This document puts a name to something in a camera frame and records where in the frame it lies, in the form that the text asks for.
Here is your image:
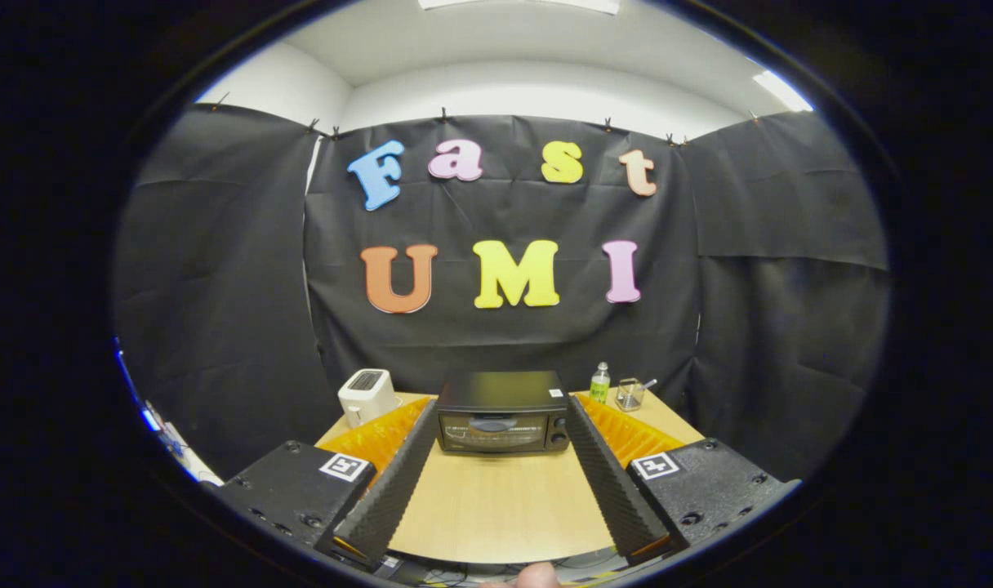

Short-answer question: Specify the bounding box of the black toaster oven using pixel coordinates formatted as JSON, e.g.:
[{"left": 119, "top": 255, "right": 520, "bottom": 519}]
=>
[{"left": 435, "top": 371, "right": 571, "bottom": 454}]

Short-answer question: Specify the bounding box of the white and blue clutter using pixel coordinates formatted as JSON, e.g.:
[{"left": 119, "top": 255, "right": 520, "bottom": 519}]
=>
[{"left": 113, "top": 339, "right": 220, "bottom": 484}]

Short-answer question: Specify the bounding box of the narrow ceiling light panel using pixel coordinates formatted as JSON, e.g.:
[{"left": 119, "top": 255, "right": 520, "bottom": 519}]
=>
[{"left": 752, "top": 71, "right": 814, "bottom": 113}]

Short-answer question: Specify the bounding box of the white bread toaster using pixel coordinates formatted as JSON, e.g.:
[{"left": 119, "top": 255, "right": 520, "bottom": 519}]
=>
[{"left": 337, "top": 368, "right": 399, "bottom": 429}]

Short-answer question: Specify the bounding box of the wide ceiling light panel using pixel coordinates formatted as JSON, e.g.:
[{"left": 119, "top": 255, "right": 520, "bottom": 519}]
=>
[{"left": 419, "top": 0, "right": 620, "bottom": 16}]

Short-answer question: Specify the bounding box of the clear glass cup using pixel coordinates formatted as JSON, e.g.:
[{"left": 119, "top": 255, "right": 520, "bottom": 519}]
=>
[{"left": 615, "top": 377, "right": 659, "bottom": 412}]

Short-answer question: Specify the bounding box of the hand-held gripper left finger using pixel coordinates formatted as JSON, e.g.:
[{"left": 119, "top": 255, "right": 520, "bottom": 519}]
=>
[{"left": 211, "top": 397, "right": 438, "bottom": 570}]

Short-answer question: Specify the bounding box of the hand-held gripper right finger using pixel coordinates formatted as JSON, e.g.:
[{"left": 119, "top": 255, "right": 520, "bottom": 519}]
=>
[{"left": 564, "top": 394, "right": 801, "bottom": 566}]

